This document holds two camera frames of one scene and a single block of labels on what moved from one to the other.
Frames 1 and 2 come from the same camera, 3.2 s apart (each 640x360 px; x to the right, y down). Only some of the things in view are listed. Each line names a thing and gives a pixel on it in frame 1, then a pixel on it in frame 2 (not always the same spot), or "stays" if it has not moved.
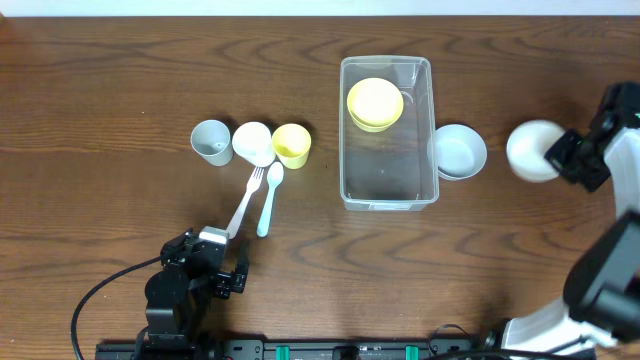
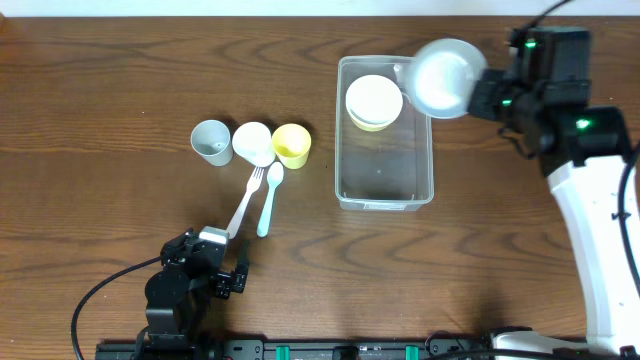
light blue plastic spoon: [275, 175] stays
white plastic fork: [253, 183] stays
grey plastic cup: [212, 140] stays
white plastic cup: [253, 142] stays
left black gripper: [220, 279] stays
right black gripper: [570, 157] -> [486, 95]
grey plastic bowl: [456, 151] -> [443, 75]
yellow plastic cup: [291, 143] stays
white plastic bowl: [527, 145] -> [374, 99]
